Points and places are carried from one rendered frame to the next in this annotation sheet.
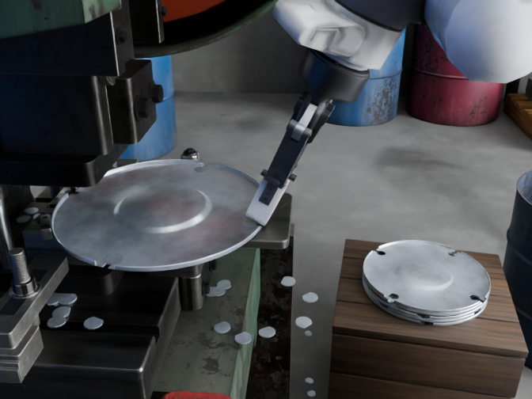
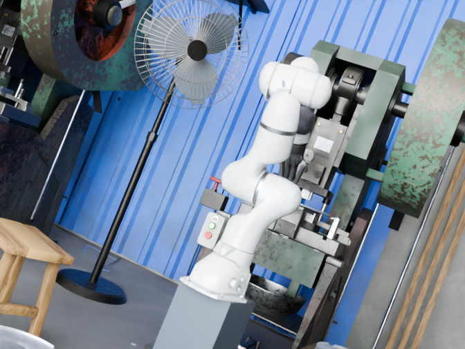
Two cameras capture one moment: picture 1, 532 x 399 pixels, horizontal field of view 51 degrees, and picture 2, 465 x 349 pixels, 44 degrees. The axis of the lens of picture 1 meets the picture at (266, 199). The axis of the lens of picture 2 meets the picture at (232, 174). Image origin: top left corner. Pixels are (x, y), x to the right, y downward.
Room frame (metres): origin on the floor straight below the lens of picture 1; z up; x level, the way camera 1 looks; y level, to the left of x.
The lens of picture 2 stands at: (0.93, -2.26, 0.76)
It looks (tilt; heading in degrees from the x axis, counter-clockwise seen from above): 1 degrees up; 103
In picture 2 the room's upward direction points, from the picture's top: 22 degrees clockwise
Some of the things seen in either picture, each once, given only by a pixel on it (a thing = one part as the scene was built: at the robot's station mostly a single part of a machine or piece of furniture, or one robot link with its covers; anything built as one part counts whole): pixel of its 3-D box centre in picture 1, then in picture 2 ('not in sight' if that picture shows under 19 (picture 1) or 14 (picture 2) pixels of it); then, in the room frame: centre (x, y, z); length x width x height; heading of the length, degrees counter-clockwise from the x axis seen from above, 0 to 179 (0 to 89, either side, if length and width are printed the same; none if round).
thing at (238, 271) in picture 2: not in sight; (222, 267); (0.62, -0.59, 0.52); 0.22 x 0.19 x 0.14; 75
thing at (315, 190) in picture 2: (62, 151); (308, 190); (0.69, 0.27, 0.86); 0.20 x 0.16 x 0.05; 175
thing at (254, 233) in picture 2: not in sight; (263, 213); (0.67, -0.55, 0.71); 0.18 x 0.11 x 0.25; 175
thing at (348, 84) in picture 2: not in sight; (343, 104); (0.69, 0.27, 1.27); 0.21 x 0.12 x 0.34; 85
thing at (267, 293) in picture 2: not in sight; (266, 296); (0.69, 0.27, 0.36); 0.34 x 0.34 x 0.10
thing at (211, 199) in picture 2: not in sight; (210, 212); (0.36, 0.06, 0.62); 0.10 x 0.06 x 0.20; 175
